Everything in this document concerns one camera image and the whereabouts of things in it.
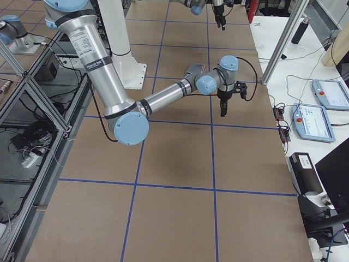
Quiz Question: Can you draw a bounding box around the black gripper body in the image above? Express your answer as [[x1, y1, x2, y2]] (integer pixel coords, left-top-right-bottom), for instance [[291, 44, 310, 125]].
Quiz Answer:
[[217, 81, 248, 101], [213, 4, 225, 19]]

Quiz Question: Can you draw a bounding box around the white power strip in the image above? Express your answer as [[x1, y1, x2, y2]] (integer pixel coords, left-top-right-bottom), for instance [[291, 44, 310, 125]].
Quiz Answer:
[[21, 152, 39, 168]]

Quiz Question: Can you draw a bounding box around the near blue teach pendant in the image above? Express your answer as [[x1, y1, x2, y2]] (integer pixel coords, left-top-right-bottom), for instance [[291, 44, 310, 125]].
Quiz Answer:
[[292, 103, 335, 143]]

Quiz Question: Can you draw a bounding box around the black box with label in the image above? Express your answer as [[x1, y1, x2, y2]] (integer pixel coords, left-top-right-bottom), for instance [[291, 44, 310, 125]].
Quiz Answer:
[[289, 152, 323, 195]]

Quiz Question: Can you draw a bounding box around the far blue teach pendant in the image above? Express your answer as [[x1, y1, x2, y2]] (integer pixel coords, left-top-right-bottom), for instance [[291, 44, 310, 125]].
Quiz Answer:
[[312, 79, 348, 111]]

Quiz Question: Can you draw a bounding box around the black monitor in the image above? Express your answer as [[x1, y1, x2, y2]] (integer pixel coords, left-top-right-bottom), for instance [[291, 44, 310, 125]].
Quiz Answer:
[[298, 140, 348, 237]]

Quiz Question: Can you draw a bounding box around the second robot base beyond frame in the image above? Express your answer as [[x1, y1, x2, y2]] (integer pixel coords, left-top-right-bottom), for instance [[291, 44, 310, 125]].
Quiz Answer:
[[1, 15, 39, 55]]

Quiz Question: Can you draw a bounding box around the black water bottle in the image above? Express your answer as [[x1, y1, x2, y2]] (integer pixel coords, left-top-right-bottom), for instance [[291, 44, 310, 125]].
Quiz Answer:
[[291, 16, 311, 44]]

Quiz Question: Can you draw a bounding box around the aluminium frame rail structure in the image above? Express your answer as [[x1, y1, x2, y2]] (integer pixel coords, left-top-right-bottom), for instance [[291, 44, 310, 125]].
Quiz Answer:
[[1, 33, 91, 261]]

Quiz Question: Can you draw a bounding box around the pink and grey towel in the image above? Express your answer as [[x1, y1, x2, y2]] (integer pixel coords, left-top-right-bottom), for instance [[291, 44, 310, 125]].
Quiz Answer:
[[184, 63, 207, 75]]

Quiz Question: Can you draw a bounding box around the blue teach pendant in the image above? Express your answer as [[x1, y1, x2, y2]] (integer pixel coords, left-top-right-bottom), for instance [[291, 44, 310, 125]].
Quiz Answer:
[[292, 103, 335, 143], [312, 79, 348, 111]]

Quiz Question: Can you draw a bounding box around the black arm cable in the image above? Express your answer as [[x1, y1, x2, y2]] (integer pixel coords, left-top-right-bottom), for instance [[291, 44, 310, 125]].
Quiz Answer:
[[190, 56, 258, 102]]

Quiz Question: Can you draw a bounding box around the aluminium frame post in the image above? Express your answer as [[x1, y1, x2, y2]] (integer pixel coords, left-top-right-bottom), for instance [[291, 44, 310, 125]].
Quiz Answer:
[[261, 0, 310, 86]]

